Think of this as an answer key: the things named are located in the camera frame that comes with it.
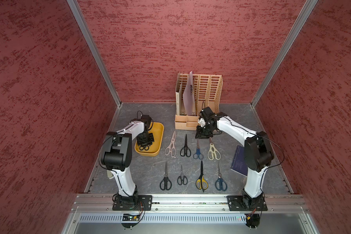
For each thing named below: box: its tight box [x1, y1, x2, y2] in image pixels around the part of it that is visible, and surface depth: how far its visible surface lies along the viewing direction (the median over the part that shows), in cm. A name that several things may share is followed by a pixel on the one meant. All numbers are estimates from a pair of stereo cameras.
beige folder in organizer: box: [175, 71, 183, 116], surface depth 92 cm
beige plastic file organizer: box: [174, 71, 224, 131], surface depth 105 cm
